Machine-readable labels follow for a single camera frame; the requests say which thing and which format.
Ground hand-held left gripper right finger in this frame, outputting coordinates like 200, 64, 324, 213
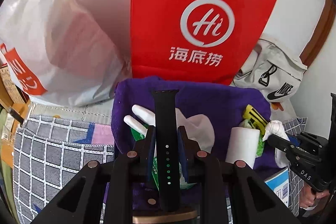
177, 126, 302, 224

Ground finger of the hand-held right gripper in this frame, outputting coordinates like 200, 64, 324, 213
289, 133, 305, 148
268, 134, 298, 159

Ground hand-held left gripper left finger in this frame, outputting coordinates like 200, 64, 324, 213
31, 126, 158, 224

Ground white tissue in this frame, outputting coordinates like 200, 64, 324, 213
262, 120, 290, 169

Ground green tissue packet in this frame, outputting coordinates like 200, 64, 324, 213
131, 123, 201, 191

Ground black watch strap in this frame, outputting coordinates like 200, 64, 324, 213
152, 90, 181, 212

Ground person's right hand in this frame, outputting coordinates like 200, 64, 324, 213
299, 184, 331, 210

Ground blue box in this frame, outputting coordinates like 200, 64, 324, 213
264, 169, 292, 207

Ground white glove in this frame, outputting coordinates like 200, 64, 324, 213
123, 105, 156, 136

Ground white paper roll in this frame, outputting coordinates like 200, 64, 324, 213
225, 127, 260, 169

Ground yellow black packet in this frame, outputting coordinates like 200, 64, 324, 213
242, 105, 269, 132

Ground white sling bag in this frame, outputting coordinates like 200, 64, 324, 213
234, 39, 307, 102

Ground grey checked bed sheet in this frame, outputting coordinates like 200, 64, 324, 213
12, 109, 309, 224

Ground light green bedding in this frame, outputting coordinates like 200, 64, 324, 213
0, 106, 20, 216

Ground red paper bag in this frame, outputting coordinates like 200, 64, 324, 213
130, 0, 280, 86

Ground cardboard box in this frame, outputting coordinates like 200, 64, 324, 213
0, 65, 17, 105

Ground large white plastic bag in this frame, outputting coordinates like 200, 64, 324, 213
0, 0, 133, 106

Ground brown wooden door frame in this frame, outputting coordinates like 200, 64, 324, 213
299, 0, 336, 67

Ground wooden bed frame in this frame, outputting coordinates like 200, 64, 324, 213
5, 99, 32, 125

